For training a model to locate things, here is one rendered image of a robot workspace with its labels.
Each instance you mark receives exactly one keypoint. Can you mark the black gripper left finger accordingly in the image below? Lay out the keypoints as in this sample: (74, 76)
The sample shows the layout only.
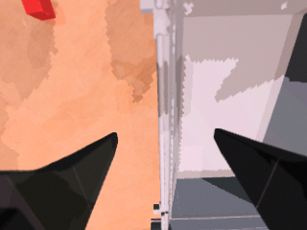
(62, 194)

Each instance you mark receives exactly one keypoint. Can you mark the small red block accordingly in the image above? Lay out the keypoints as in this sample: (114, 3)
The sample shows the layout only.
(39, 9)

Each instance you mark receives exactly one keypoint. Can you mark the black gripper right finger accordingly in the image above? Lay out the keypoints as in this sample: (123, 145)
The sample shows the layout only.
(274, 179)

